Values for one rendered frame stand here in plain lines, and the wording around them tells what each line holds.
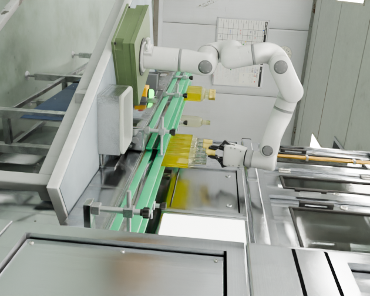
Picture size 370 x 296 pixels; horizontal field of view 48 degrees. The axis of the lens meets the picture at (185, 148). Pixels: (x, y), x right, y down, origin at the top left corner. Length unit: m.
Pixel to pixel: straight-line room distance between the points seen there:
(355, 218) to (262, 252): 1.09
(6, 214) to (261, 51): 1.17
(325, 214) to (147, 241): 1.15
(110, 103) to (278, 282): 0.91
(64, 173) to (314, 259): 0.72
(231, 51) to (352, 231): 0.86
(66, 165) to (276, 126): 0.88
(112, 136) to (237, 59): 0.59
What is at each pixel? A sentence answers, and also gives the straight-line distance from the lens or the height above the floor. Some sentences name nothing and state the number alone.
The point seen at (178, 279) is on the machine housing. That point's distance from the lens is 0.78.
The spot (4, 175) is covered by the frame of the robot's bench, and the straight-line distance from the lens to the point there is 1.33.
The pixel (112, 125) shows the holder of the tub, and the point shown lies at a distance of 1.49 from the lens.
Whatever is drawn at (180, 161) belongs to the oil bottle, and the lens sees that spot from 1.77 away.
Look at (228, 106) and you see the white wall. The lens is 7.83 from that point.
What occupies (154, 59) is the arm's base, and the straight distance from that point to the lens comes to 1.74.
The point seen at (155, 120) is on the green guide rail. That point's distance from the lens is 1.85.
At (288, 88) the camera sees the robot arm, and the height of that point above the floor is 1.44.
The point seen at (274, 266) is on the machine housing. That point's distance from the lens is 0.83.
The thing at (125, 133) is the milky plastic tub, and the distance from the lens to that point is 1.66.
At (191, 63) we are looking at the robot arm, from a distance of 1.72.
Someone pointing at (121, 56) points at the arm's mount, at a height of 0.78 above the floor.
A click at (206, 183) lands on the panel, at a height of 1.15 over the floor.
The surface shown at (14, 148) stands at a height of 0.27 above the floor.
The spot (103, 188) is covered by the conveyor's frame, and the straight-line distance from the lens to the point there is 1.42.
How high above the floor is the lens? 1.15
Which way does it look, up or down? 3 degrees down
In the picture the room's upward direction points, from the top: 95 degrees clockwise
